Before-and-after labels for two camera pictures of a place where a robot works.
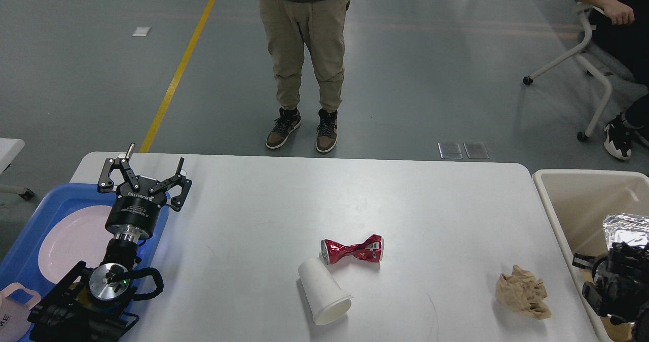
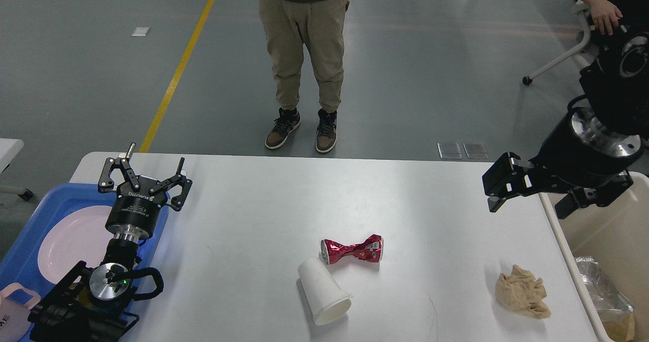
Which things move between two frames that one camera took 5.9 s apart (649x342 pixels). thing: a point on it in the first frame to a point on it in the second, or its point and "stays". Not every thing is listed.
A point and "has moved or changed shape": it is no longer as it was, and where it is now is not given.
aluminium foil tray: (631, 228) has moved or changed shape
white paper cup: (328, 302) stays
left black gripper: (135, 212) stays
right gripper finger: (583, 261) to (581, 151)
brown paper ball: (523, 292) stays
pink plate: (75, 235) stays
